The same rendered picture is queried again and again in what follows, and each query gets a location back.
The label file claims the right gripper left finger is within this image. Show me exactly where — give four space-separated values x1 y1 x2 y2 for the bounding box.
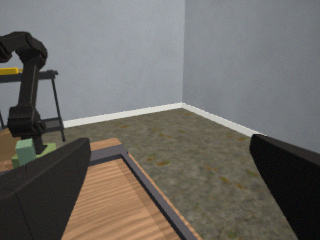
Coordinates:
0 138 91 240

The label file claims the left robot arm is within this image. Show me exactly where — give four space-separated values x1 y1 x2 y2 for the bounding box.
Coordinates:
0 31 48 155

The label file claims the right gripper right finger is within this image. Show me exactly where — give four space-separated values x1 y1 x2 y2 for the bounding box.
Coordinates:
249 134 320 240

